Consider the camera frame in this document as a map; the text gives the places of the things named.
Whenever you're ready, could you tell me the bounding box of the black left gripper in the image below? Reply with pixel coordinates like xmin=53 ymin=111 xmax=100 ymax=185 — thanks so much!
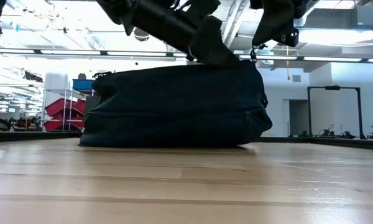
xmin=121 ymin=0 xmax=241 ymax=68

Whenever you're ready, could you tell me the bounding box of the black metal table frame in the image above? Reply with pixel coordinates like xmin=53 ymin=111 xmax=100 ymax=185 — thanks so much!
xmin=0 ymin=130 xmax=373 ymax=151

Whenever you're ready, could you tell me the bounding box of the metal shelf rack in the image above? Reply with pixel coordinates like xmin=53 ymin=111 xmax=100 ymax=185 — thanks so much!
xmin=41 ymin=88 xmax=88 ymax=132

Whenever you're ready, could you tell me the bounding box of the long ceiling light strip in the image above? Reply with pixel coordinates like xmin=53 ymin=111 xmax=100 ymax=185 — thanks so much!
xmin=0 ymin=48 xmax=187 ymax=59
xmin=238 ymin=55 xmax=373 ymax=63

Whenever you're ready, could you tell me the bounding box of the grey door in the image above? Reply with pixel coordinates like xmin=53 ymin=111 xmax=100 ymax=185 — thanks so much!
xmin=288 ymin=99 xmax=309 ymax=136

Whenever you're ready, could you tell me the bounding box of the black ceiling dome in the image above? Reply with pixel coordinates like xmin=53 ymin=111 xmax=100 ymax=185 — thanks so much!
xmin=133 ymin=27 xmax=150 ymax=42

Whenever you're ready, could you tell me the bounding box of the red storage bin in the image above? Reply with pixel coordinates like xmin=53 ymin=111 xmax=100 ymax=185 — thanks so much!
xmin=43 ymin=119 xmax=85 ymax=132
xmin=45 ymin=98 xmax=86 ymax=118

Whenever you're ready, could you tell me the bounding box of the black gantry frame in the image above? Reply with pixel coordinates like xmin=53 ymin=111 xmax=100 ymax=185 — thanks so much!
xmin=306 ymin=85 xmax=366 ymax=140

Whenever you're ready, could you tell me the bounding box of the dark navy duffel bag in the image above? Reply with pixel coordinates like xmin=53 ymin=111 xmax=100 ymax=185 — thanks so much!
xmin=78 ymin=44 xmax=274 ymax=149

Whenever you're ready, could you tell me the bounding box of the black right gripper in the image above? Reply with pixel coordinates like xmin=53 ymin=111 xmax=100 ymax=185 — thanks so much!
xmin=252 ymin=0 xmax=312 ymax=48

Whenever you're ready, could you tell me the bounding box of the white cylinder tank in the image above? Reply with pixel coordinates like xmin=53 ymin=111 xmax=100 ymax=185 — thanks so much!
xmin=44 ymin=72 xmax=70 ymax=91

